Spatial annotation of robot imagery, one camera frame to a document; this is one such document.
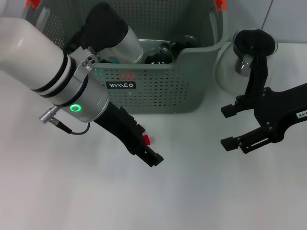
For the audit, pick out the grey perforated storage basket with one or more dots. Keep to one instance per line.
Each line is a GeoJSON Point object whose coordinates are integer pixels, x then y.
{"type": "Point", "coordinates": [156, 95]}

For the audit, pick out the dark red toy block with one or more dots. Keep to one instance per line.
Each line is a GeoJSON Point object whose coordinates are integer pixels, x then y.
{"type": "Point", "coordinates": [146, 140]}

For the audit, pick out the glass carafe with black lid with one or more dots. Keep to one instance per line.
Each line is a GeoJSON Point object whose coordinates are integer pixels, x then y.
{"type": "Point", "coordinates": [254, 40]}

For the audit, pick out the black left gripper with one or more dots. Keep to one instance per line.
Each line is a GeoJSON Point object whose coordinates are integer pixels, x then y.
{"type": "Point", "coordinates": [117, 124]}

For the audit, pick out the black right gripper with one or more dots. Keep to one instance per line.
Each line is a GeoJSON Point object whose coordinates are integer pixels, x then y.
{"type": "Point", "coordinates": [275, 110]}

